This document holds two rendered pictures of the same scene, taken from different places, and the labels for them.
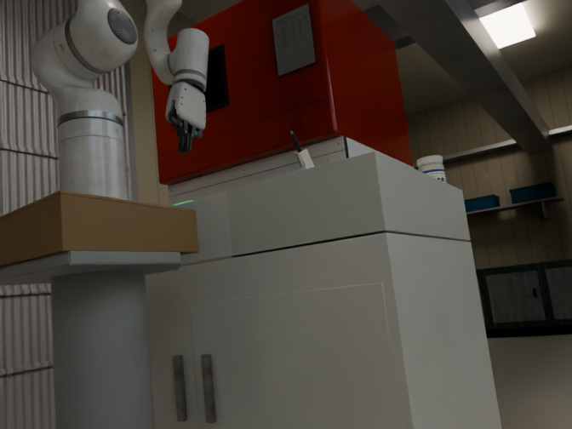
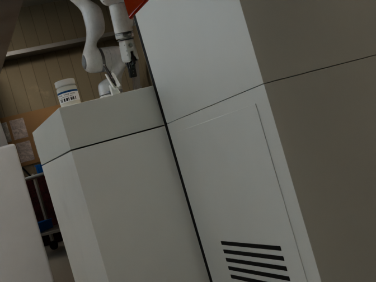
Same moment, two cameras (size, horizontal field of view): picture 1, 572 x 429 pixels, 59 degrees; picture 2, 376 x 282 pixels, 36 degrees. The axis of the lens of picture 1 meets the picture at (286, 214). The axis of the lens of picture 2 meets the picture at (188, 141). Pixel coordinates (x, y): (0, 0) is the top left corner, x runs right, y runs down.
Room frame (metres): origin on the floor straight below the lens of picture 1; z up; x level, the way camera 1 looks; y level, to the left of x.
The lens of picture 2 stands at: (2.81, -1.89, 0.72)
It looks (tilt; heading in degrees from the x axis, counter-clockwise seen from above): 0 degrees down; 124
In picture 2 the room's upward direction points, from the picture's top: 16 degrees counter-clockwise
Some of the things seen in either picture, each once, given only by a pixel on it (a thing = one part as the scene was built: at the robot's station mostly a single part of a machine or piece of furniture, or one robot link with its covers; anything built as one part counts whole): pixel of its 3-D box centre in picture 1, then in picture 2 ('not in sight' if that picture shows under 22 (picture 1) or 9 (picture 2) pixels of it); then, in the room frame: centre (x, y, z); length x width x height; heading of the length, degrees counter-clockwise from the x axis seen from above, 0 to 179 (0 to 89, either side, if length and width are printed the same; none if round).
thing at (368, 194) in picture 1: (363, 218); (92, 128); (1.24, -0.19, 0.89); 0.62 x 0.35 x 0.14; 148
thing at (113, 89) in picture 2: (306, 175); (114, 88); (1.31, -0.07, 1.03); 0.06 x 0.04 x 0.13; 148
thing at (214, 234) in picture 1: (156, 243); not in sight; (1.26, 0.33, 0.89); 0.55 x 0.09 x 0.14; 58
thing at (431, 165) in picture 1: (431, 174); (67, 94); (1.39, -0.42, 1.01); 0.07 x 0.07 x 0.10
